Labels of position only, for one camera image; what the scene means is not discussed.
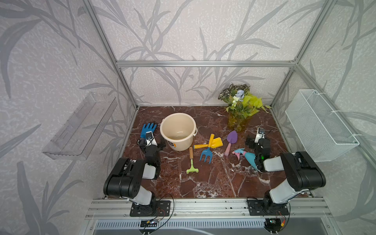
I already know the teal pink spray bottle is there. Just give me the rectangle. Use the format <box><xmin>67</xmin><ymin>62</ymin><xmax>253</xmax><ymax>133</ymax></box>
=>
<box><xmin>232</xmin><ymin>148</ymin><xmax>259</xmax><ymax>171</ymax></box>

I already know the purple toy trowel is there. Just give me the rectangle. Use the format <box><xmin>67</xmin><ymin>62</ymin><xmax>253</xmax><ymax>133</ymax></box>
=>
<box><xmin>224</xmin><ymin>130</ymin><xmax>238</xmax><ymax>156</ymax></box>

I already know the yellow toy shovel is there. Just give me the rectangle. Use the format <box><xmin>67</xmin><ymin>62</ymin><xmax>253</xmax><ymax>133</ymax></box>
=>
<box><xmin>193</xmin><ymin>137</ymin><xmax>223</xmax><ymax>149</ymax></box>

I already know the green wooden-handled toy rake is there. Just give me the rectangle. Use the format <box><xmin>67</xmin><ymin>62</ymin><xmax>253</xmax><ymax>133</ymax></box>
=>
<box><xmin>186</xmin><ymin>147</ymin><xmax>199</xmax><ymax>174</ymax></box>

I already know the blue toy hand fork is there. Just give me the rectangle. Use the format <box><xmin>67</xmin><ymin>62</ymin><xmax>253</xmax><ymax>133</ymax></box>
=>
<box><xmin>200</xmin><ymin>134</ymin><xmax>214</xmax><ymax>164</ymax></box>

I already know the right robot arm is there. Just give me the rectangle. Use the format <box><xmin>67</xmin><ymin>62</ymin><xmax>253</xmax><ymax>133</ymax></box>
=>
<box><xmin>244</xmin><ymin>136</ymin><xmax>326</xmax><ymax>207</ymax></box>

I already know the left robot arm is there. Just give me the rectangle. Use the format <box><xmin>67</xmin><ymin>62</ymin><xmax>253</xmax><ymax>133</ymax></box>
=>
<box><xmin>103</xmin><ymin>138</ymin><xmax>166</xmax><ymax>208</ymax></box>

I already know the blue gardening glove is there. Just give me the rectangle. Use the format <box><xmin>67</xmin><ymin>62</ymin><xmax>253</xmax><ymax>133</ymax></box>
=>
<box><xmin>140</xmin><ymin>123</ymin><xmax>158</xmax><ymax>138</ymax></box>

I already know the cream plastic bucket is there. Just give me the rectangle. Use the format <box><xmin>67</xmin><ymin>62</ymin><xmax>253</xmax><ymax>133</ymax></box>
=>
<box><xmin>160</xmin><ymin>113</ymin><xmax>198</xmax><ymax>151</ymax></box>

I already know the artificial plant in vase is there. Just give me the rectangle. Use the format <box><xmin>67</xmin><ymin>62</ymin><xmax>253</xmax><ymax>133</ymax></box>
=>
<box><xmin>218</xmin><ymin>84</ymin><xmax>271</xmax><ymax>132</ymax></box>

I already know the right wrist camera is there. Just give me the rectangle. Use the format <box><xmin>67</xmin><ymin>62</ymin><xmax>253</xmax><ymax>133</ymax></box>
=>
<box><xmin>255</xmin><ymin>128</ymin><xmax>265</xmax><ymax>143</ymax></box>

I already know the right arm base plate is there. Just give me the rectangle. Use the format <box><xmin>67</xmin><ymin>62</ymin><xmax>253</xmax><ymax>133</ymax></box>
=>
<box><xmin>246</xmin><ymin>198</ymin><xmax>289</xmax><ymax>216</ymax></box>

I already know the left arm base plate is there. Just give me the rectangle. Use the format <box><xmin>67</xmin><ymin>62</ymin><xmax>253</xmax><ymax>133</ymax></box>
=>
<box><xmin>130</xmin><ymin>200</ymin><xmax>171</xmax><ymax>217</ymax></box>

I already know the white wire mesh basket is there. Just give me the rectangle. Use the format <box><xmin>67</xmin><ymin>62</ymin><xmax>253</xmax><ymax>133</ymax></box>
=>
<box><xmin>286</xmin><ymin>89</ymin><xmax>359</xmax><ymax>162</ymax></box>

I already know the clear plastic wall shelf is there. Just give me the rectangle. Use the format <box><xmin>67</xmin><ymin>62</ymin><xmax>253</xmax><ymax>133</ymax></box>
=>
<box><xmin>42</xmin><ymin>92</ymin><xmax>118</xmax><ymax>161</ymax></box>

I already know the aluminium mounting rail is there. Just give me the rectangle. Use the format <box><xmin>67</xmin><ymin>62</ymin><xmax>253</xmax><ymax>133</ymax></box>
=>
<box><xmin>85</xmin><ymin>197</ymin><xmax>333</xmax><ymax>220</ymax></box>

